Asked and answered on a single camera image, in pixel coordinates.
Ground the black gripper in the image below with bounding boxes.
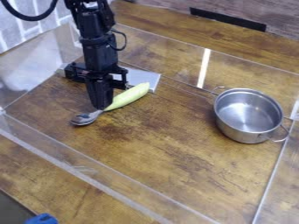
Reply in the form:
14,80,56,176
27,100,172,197
73,31,126,110

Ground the spoon with yellow handle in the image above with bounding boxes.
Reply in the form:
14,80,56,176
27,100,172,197
70,82,149,126

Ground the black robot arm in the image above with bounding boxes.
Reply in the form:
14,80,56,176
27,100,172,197
62,0,128,110

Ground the silver pot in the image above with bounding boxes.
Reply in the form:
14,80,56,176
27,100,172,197
210,86,289,144

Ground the grey block with dark end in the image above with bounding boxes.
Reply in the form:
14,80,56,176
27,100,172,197
56,63,161,93

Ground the blue object at bottom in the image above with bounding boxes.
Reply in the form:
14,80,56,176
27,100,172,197
23,213,58,224

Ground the black cable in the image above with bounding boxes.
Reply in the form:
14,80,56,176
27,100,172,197
0,0,60,22

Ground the black strip on wall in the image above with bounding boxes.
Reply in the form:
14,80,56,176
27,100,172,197
189,7,266,32

